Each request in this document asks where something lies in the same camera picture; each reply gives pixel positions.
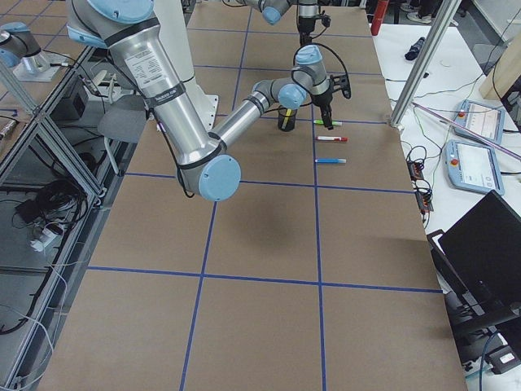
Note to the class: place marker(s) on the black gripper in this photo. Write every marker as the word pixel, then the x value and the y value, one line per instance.
pixel 304 25
pixel 323 99

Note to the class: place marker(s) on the red white marker pen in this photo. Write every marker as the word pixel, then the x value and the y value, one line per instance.
pixel 332 139

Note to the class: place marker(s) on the blue marker pen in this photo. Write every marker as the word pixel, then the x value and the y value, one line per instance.
pixel 330 161

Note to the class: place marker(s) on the yellow highlighter pen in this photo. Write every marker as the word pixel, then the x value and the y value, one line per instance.
pixel 286 118

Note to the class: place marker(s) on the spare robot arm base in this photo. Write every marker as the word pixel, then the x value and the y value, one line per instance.
pixel 21 52

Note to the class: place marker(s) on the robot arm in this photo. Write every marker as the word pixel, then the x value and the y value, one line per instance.
pixel 130 30
pixel 273 10

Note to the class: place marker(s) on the black mesh pen cup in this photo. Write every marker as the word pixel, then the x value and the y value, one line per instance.
pixel 291 123

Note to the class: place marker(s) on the red fire extinguisher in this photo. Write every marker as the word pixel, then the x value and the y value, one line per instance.
pixel 378 16

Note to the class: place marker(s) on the orange circuit board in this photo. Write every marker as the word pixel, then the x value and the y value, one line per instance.
pixel 415 170

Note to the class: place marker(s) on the lower teach pendant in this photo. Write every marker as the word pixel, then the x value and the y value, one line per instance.
pixel 473 167

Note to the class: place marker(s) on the teach pendant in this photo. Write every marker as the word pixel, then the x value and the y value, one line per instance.
pixel 482 119
pixel 473 167

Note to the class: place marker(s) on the upper teach pendant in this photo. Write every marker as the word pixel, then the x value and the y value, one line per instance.
pixel 482 119

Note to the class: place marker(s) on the grey chair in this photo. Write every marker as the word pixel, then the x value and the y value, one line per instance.
pixel 124 121

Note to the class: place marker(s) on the black laptop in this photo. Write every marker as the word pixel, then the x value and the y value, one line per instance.
pixel 479 256

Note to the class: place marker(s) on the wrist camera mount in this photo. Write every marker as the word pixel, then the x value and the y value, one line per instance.
pixel 325 20

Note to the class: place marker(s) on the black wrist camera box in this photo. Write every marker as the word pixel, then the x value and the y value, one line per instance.
pixel 341 83

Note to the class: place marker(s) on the aluminium frame post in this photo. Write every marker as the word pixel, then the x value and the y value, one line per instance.
pixel 446 12

